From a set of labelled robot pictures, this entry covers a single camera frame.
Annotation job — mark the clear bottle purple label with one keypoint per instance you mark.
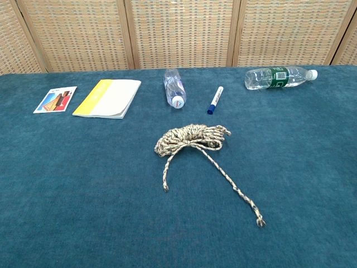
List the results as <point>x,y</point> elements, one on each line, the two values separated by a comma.
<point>174,86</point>

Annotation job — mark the white marker blue cap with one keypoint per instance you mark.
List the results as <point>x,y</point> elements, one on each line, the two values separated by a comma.
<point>215,100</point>

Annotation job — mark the yellow and white booklet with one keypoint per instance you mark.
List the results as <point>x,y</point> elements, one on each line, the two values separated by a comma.
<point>111,97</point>

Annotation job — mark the woven wooden folding screen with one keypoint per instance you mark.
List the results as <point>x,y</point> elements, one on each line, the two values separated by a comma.
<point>181,33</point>

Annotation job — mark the blue felt table cover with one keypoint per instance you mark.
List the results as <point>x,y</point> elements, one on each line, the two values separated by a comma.
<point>83,181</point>

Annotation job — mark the clear bottle green label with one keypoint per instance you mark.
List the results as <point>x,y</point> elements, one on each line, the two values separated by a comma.
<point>279,78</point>

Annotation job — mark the colourful picture card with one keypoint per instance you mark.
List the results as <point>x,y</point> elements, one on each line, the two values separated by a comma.
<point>55,100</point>

